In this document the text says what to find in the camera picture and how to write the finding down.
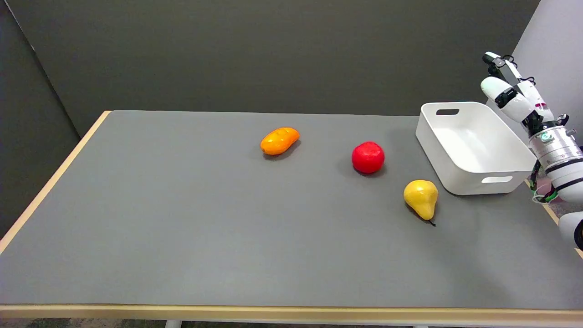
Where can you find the white plastic bin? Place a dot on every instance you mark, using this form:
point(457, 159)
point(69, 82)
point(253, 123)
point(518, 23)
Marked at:
point(473, 148)

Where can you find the red tomato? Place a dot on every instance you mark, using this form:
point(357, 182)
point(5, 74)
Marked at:
point(368, 157)

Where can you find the white table leg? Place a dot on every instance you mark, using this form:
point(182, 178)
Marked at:
point(173, 324)

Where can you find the yellow pear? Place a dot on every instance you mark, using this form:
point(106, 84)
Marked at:
point(421, 198)

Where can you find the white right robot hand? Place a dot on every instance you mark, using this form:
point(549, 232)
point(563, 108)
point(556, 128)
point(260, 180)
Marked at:
point(517, 100)

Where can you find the orange mango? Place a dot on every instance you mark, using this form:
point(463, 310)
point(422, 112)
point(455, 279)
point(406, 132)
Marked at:
point(279, 140)

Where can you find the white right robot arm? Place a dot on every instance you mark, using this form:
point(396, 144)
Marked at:
point(562, 164)

